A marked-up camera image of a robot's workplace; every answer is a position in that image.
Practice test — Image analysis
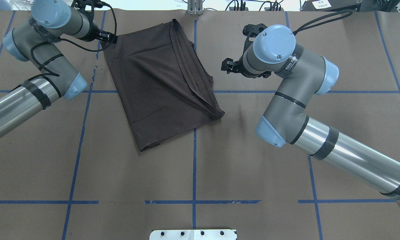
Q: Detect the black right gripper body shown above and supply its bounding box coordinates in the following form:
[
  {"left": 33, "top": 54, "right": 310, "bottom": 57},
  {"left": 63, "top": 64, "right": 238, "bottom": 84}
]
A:
[{"left": 236, "top": 56, "right": 271, "bottom": 78}]

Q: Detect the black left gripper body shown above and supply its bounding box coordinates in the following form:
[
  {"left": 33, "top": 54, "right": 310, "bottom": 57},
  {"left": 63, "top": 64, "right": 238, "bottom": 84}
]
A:
[{"left": 85, "top": 21, "right": 101, "bottom": 42}]

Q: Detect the dark brown t-shirt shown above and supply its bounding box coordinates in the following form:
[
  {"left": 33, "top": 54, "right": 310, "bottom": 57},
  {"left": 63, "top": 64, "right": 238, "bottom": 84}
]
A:
[{"left": 104, "top": 19, "right": 225, "bottom": 152}]

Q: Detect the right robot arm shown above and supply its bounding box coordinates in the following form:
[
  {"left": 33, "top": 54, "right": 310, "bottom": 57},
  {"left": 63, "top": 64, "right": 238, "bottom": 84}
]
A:
[{"left": 221, "top": 23, "right": 400, "bottom": 207}]

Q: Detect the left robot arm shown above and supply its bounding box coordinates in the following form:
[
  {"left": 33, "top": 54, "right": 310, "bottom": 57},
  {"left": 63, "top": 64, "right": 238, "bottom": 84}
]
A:
[{"left": 0, "top": 0, "right": 117, "bottom": 138}]

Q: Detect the white metal mounting plate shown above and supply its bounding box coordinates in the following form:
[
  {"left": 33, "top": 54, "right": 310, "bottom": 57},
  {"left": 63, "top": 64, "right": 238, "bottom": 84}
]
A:
[{"left": 149, "top": 229, "right": 238, "bottom": 240}]

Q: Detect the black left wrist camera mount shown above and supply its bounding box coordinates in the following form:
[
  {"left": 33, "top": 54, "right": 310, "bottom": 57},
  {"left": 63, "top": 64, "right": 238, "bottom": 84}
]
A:
[{"left": 70, "top": 0, "right": 112, "bottom": 14}]

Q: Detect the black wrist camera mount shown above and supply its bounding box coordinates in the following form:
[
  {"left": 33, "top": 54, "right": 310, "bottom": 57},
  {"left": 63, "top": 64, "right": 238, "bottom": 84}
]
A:
[
  {"left": 70, "top": 0, "right": 112, "bottom": 14},
  {"left": 242, "top": 23, "right": 267, "bottom": 52}
]

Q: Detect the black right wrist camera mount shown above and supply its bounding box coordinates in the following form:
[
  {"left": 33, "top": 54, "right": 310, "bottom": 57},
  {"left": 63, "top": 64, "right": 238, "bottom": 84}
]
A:
[{"left": 242, "top": 23, "right": 267, "bottom": 52}]

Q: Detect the aluminium profile post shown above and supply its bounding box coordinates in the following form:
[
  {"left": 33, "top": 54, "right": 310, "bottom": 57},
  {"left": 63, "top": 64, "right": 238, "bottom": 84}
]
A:
[{"left": 185, "top": 0, "right": 204, "bottom": 16}]

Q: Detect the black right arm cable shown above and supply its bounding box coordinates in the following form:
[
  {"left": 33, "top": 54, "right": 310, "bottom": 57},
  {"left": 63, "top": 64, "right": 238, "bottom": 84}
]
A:
[{"left": 292, "top": 9, "right": 354, "bottom": 36}]

